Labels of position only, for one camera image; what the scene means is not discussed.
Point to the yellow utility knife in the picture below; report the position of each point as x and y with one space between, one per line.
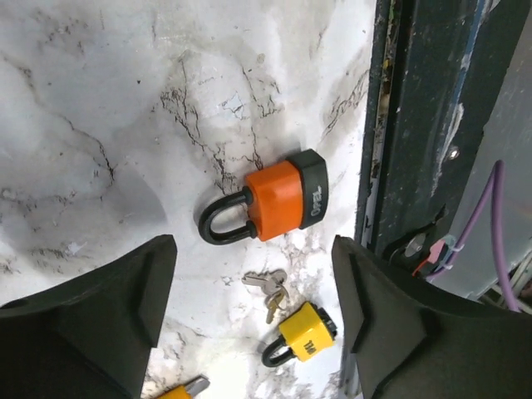
189 390

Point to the yellow padlock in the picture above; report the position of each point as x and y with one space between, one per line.
301 336

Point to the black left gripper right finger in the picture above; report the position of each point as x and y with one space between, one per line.
405 338

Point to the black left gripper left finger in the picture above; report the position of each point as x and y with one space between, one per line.
91 336

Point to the silver padlock keys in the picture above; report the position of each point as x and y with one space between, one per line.
272 286

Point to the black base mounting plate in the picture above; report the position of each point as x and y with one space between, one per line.
436 71

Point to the orange padlock with keys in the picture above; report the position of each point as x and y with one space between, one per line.
292 194

